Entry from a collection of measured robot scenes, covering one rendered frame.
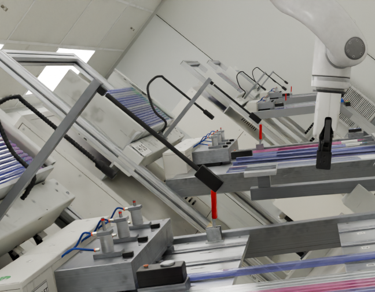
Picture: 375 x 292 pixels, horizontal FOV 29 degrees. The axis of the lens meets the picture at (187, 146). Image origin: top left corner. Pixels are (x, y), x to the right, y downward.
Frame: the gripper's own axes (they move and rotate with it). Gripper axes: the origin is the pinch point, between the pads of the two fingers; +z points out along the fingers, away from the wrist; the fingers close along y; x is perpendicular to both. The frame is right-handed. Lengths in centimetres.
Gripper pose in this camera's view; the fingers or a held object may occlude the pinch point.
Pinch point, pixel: (323, 159)
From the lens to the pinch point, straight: 165.5
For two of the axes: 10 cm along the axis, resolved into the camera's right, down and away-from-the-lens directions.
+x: 9.9, 0.8, -1.3
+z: -0.7, 9.9, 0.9
